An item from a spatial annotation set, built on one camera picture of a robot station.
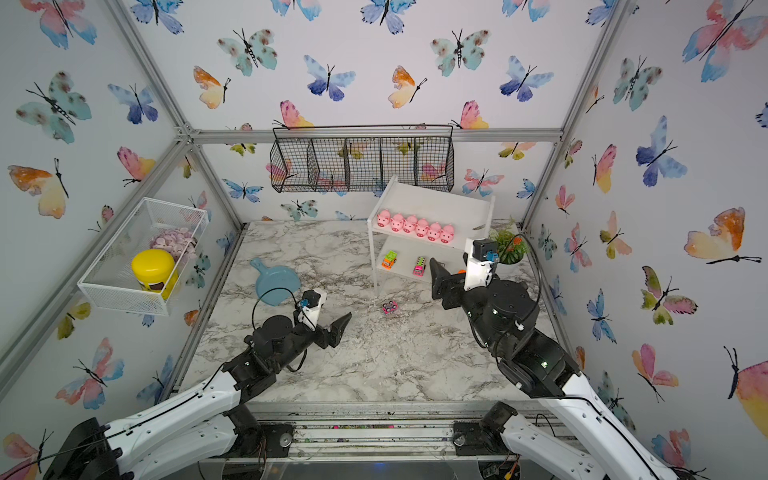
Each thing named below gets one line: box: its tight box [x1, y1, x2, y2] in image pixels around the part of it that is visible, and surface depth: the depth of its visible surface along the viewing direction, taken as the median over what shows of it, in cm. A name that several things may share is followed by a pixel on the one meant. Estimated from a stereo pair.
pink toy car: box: [412, 256, 426, 277], surface depth 88 cm
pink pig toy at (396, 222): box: [390, 213, 405, 233], surface depth 75 cm
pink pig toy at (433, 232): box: [426, 222, 441, 243], surface depth 73 cm
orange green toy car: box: [382, 250, 398, 270], surface depth 90 cm
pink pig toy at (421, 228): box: [415, 218, 428, 239], surface depth 74 cm
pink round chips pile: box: [150, 228, 198, 262], surface depth 70 cm
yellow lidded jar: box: [131, 249, 178, 300], surface depth 65 cm
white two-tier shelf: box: [367, 175, 495, 295], surface depth 78 cm
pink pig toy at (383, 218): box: [376, 210, 391, 228], surface depth 76 cm
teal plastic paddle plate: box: [250, 258, 301, 307], surface depth 107 cm
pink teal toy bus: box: [382, 300, 399, 315], surface depth 97 cm
